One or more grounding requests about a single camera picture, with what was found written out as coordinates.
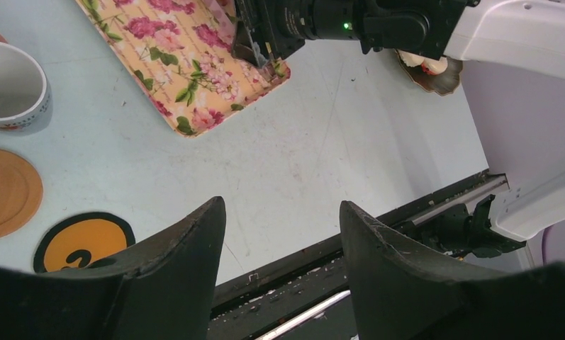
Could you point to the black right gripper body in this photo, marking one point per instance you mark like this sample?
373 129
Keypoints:
260 36

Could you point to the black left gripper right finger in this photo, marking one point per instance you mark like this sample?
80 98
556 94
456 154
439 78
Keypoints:
410 291

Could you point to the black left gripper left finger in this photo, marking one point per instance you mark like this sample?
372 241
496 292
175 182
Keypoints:
159 288

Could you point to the floral rectangular tray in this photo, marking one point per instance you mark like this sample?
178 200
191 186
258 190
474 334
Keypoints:
179 54

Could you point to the white donut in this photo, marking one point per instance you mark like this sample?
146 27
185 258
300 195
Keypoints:
435 67
409 59

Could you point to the three tier black cake stand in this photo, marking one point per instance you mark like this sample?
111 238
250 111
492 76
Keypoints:
442 76

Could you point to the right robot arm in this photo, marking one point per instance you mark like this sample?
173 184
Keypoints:
510 58

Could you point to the orange question mark coaster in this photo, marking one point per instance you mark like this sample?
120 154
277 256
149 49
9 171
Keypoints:
81 240

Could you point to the upper wooden round coaster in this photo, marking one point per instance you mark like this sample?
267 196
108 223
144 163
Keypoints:
21 192

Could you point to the blue grey mug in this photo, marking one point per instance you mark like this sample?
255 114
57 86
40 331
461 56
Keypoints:
25 92

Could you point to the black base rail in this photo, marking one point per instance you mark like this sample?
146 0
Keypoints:
314 278

